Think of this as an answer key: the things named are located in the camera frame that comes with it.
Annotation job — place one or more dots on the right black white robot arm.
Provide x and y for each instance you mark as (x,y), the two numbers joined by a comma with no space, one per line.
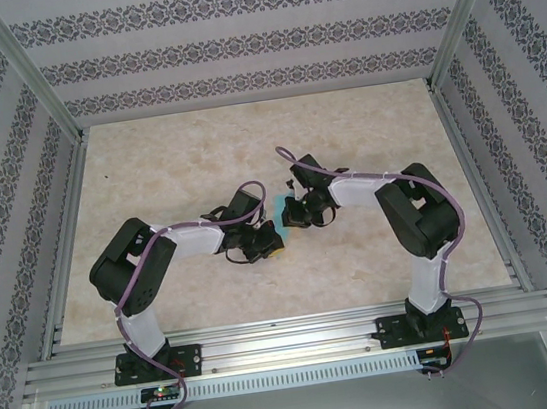
(421,215)

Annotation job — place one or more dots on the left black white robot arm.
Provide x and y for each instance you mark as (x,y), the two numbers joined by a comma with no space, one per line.
(130,268)

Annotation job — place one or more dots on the long aluminium mounting rail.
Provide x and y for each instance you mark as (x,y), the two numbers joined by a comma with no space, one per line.
(291,338)

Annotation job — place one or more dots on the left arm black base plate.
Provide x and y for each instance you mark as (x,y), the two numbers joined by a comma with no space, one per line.
(192,356)

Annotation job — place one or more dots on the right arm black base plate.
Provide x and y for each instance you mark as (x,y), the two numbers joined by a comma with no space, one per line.
(388,333)

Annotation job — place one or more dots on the aluminium side rail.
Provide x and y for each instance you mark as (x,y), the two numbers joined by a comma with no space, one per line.
(479,187)
(66,242)

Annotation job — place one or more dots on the aluminium frame post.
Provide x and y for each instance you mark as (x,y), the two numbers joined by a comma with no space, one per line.
(464,3)
(25,60)

